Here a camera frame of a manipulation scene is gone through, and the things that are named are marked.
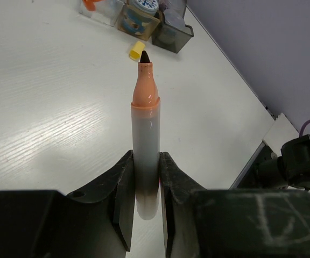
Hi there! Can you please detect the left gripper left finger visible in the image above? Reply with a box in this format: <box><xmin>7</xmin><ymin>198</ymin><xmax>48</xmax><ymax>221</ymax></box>
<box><xmin>0</xmin><ymin>150</ymin><xmax>135</xmax><ymax>257</ymax></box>

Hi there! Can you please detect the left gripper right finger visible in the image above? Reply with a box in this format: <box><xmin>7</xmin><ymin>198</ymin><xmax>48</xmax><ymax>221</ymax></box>
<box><xmin>159</xmin><ymin>152</ymin><xmax>310</xmax><ymax>257</ymax></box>

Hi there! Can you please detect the orange tip clear marker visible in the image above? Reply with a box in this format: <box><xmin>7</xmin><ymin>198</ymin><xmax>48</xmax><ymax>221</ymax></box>
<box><xmin>131</xmin><ymin>51</ymin><xmax>161</xmax><ymax>220</ymax></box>

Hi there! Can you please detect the yellow marker cap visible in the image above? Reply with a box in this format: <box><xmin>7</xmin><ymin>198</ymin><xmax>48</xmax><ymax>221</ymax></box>
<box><xmin>129</xmin><ymin>41</ymin><xmax>145</xmax><ymax>61</ymax></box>

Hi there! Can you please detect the blue patterned tape roll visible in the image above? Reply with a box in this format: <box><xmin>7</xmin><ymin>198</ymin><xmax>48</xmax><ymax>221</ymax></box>
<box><xmin>117</xmin><ymin>1</ymin><xmax>160</xmax><ymax>41</ymax></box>

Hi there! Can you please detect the orange marker cap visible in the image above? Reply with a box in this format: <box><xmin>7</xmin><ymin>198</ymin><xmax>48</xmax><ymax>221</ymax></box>
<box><xmin>82</xmin><ymin>0</ymin><xmax>101</xmax><ymax>12</ymax></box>

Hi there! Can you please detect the clear plastic container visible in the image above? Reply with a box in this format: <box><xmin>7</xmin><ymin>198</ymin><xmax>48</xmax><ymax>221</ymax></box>
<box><xmin>80</xmin><ymin>0</ymin><xmax>125</xmax><ymax>27</ymax></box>

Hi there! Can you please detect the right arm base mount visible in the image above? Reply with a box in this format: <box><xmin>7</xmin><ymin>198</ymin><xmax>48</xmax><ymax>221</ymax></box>
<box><xmin>230</xmin><ymin>142</ymin><xmax>289</xmax><ymax>190</ymax></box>

